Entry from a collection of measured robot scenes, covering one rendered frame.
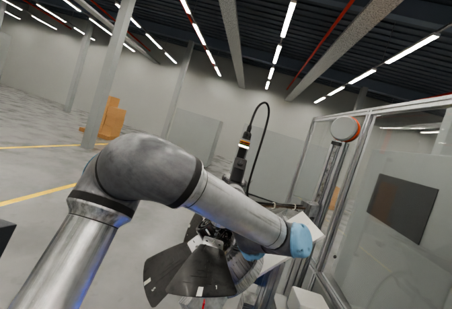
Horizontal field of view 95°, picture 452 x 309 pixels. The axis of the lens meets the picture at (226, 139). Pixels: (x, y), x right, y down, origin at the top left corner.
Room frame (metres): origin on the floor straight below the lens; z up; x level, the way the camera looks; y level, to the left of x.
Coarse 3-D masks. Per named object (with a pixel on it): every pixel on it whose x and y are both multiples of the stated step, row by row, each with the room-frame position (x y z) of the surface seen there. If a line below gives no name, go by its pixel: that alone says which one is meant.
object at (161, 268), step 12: (168, 252) 0.93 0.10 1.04; (180, 252) 0.91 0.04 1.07; (156, 264) 0.90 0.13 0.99; (168, 264) 0.88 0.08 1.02; (180, 264) 0.88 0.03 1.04; (144, 276) 0.88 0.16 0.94; (156, 276) 0.86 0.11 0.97; (168, 276) 0.85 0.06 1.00; (144, 288) 0.84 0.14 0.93; (156, 300) 0.78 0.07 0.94
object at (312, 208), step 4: (300, 204) 1.21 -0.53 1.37; (304, 204) 1.19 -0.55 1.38; (308, 204) 1.17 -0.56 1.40; (312, 204) 1.19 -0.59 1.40; (316, 204) 1.22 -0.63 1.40; (308, 208) 1.17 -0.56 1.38; (312, 208) 1.16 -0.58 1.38; (316, 208) 1.19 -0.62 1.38; (300, 212) 1.20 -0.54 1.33; (304, 212) 1.18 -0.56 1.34; (308, 212) 1.16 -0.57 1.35; (312, 212) 1.17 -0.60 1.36; (316, 212) 1.20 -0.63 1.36; (308, 216) 1.16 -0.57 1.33; (312, 216) 1.18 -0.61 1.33; (316, 216) 1.20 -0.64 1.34
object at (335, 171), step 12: (348, 144) 1.25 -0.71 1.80; (336, 156) 1.24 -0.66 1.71; (324, 168) 1.27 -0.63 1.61; (336, 168) 1.22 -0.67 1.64; (336, 180) 1.25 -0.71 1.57; (324, 192) 1.24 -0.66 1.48; (324, 204) 1.22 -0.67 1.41; (324, 216) 1.25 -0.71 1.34; (312, 252) 1.25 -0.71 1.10; (300, 264) 1.24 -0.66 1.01; (288, 276) 1.27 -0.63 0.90; (300, 276) 1.22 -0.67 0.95; (288, 288) 1.25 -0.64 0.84
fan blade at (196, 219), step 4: (196, 216) 1.20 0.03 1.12; (200, 216) 1.14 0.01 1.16; (192, 220) 1.23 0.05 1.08; (196, 220) 1.16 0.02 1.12; (200, 220) 1.11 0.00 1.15; (192, 224) 1.19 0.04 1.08; (196, 224) 1.13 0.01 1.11; (188, 228) 1.22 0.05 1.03; (192, 228) 1.16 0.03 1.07; (188, 232) 1.19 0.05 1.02; (192, 232) 1.15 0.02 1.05; (196, 232) 1.10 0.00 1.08; (188, 236) 1.17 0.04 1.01; (192, 236) 1.13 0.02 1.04; (184, 240) 1.18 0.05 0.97; (188, 240) 1.15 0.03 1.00
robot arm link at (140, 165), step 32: (128, 160) 0.30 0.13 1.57; (160, 160) 0.31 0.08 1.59; (192, 160) 0.34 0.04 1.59; (128, 192) 0.31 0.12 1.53; (160, 192) 0.31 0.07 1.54; (192, 192) 0.32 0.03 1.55; (224, 192) 0.37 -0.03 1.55; (224, 224) 0.38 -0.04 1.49; (256, 224) 0.41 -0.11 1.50; (288, 224) 0.48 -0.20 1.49
